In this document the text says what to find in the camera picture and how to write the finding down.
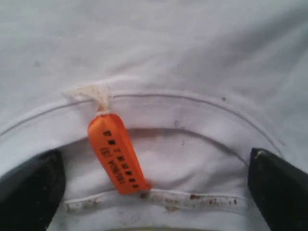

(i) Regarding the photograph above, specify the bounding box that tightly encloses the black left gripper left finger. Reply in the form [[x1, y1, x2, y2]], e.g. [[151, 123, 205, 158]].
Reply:
[[0, 150, 65, 231]]

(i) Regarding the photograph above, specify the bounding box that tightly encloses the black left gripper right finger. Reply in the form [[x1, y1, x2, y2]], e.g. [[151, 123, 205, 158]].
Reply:
[[250, 148, 308, 231]]

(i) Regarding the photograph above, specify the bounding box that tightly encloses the white t-shirt red lettering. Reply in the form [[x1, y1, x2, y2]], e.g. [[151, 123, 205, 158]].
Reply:
[[0, 0, 308, 231]]

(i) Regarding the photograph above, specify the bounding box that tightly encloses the orange neck tag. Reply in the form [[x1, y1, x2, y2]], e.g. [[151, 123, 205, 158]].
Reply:
[[88, 114, 151, 194]]

